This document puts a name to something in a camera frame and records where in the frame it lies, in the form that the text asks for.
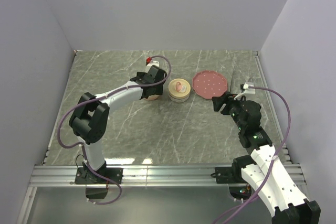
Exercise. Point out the aluminium front rail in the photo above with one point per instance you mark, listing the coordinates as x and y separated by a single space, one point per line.
197 175

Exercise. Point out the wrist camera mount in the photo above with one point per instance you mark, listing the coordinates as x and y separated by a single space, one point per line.
150 62
246 89

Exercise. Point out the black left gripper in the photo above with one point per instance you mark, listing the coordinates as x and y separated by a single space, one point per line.
159 89

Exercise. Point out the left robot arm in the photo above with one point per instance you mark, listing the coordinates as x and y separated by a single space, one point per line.
89 122

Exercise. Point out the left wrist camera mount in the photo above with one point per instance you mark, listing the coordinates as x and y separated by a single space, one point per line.
150 62

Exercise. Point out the pink bowl white inside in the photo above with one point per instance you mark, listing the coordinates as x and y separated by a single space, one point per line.
152 97

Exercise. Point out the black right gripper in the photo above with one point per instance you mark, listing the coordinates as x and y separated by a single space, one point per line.
227 97

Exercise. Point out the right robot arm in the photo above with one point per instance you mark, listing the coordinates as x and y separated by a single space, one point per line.
261 168

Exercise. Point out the cream lid with label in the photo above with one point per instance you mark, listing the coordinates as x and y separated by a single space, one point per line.
179 88

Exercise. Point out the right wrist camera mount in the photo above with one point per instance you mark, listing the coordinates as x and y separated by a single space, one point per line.
246 89

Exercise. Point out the steel bowl red band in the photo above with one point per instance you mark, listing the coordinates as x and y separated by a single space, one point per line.
179 99

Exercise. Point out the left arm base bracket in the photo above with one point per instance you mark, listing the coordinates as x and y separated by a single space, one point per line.
97 183

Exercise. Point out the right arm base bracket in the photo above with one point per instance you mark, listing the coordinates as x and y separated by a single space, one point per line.
227 175

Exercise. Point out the pink octagonal plate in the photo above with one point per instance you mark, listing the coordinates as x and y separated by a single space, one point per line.
209 83

